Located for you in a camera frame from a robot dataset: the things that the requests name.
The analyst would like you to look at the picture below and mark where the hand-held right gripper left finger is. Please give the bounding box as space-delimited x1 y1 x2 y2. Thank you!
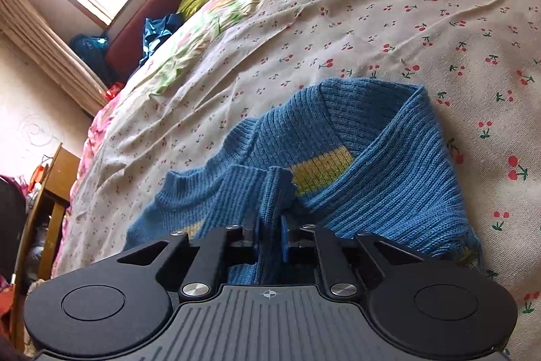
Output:
115 213 259 300

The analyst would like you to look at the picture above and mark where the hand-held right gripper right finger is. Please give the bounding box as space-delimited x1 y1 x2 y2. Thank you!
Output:
280 213 425 299

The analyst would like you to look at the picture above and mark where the blue knit sweater yellow stripe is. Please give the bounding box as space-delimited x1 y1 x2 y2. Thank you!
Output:
124 77 485 286

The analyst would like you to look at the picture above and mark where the wooden cabinet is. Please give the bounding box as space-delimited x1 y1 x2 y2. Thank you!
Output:
10 143 81 340

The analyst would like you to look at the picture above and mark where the cherry print bed sheet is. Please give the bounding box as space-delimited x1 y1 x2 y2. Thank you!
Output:
55 0 541 361

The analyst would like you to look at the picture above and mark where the orange item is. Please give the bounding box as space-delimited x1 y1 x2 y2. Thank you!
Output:
31 162 53 186

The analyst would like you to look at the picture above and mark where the blue cloth on headboard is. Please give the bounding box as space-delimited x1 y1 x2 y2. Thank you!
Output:
139 13 184 68

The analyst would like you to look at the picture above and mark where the yellow-green cloth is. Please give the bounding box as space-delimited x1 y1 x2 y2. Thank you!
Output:
177 0 212 19

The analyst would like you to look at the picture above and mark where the teal mesh bag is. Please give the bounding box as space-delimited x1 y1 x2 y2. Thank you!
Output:
70 33 121 87

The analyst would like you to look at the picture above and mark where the black screen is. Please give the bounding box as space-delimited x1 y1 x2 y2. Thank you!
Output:
0 175 26 281

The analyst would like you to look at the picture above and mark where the pink red cloth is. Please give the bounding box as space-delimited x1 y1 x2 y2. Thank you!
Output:
0 276 18 328

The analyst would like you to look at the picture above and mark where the beige curtain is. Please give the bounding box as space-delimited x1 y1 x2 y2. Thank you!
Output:
0 0 111 116

